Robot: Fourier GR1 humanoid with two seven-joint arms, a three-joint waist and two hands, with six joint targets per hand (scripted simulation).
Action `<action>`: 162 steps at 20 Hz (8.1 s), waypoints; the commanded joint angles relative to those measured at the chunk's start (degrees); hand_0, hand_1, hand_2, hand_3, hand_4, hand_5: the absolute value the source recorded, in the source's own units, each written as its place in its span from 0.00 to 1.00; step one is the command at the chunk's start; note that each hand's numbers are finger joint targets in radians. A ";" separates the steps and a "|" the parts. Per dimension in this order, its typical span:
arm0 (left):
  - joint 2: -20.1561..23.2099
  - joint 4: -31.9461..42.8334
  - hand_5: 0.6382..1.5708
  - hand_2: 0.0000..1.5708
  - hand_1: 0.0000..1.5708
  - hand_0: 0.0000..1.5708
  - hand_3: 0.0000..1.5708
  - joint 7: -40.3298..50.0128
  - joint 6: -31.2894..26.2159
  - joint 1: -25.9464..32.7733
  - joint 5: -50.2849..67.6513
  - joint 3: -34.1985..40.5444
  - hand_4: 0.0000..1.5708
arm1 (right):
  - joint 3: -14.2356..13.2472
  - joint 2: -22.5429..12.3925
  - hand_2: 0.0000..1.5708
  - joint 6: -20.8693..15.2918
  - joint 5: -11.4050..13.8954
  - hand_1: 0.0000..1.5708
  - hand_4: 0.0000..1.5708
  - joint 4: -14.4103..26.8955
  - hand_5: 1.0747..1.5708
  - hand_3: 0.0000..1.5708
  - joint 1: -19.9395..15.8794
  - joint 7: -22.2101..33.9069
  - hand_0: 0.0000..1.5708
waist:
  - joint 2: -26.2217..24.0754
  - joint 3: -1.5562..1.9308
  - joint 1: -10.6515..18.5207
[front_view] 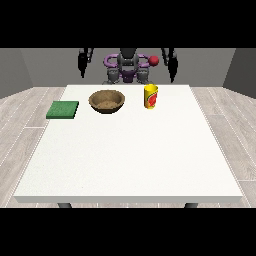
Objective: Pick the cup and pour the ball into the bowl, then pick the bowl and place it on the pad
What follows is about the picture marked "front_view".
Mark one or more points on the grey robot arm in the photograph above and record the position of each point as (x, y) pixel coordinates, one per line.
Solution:
(89, 52)
(166, 53)

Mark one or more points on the brown wooden bowl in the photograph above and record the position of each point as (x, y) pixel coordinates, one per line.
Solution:
(107, 101)

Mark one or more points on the green square pad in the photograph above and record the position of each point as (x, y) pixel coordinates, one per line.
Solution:
(62, 110)

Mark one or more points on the small red ball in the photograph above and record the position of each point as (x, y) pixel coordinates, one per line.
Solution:
(153, 60)

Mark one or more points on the yellow cup with melon print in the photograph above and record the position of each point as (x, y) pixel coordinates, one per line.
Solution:
(150, 97)

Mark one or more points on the grey robot trunk purple rings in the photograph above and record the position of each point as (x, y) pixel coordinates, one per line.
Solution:
(127, 68)

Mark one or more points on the dark table leg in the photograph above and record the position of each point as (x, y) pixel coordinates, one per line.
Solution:
(64, 205)
(191, 205)

